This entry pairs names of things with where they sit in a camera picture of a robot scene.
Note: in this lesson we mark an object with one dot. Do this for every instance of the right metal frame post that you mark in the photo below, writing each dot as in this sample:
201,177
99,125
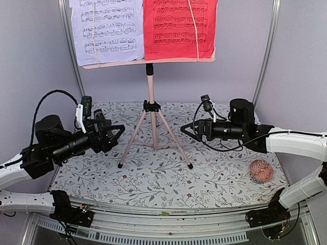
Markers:
276,5

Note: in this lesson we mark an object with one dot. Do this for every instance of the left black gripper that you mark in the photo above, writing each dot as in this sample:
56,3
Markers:
98,145

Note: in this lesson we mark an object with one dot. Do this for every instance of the red patterned egg shaker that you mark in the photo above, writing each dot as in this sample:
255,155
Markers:
261,171

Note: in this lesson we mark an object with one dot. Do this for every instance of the pink music stand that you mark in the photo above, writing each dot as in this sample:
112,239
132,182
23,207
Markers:
151,106

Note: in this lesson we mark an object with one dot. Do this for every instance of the aluminium front rail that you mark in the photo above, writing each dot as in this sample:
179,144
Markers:
119,224

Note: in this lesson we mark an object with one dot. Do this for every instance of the brown wooden metronome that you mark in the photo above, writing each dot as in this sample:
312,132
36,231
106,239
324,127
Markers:
99,115

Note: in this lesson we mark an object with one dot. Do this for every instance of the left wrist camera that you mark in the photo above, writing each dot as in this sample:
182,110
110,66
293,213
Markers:
83,111

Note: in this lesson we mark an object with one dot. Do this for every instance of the floral table mat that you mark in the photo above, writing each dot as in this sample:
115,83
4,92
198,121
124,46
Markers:
196,178

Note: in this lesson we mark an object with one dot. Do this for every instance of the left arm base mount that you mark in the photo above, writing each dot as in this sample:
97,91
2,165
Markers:
80,216

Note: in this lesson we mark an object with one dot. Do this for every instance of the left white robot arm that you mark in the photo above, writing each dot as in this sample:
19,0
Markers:
54,146

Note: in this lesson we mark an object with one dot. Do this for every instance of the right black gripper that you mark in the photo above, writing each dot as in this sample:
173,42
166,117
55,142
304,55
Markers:
201,129

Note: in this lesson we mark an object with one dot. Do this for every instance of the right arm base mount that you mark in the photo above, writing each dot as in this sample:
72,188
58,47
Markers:
266,216

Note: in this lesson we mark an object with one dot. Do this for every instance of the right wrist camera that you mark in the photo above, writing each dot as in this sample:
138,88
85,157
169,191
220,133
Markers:
208,106

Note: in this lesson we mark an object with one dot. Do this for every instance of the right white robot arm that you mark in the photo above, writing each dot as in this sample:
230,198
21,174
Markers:
240,125

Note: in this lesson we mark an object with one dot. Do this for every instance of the purple sheet music page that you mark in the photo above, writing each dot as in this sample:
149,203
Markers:
106,31

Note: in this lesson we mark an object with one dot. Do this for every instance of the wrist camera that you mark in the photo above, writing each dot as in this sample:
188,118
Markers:
208,106
83,111

